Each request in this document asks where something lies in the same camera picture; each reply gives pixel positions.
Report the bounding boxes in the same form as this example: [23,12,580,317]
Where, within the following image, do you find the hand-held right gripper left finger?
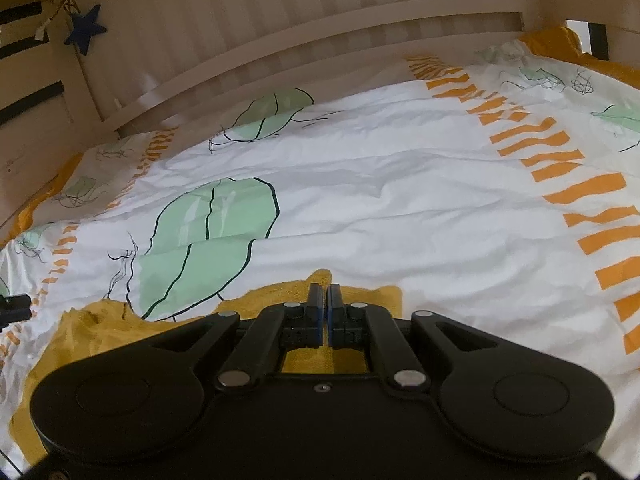
[149,283,326,390]

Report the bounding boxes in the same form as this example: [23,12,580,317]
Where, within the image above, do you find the mustard yellow knit sweater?
[10,269,404,466]

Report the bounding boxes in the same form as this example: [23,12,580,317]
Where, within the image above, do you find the leaf print white duvet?
[0,37,640,466]

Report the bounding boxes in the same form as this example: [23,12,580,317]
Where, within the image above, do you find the cream wooden bed frame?
[0,0,640,241]

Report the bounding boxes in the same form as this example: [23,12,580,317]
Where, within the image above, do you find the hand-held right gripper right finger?
[327,283,502,392]

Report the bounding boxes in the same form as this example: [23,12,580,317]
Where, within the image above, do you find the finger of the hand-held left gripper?
[0,294,32,330]

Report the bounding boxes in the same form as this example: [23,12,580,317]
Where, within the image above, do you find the blue star ornament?
[66,4,108,56]

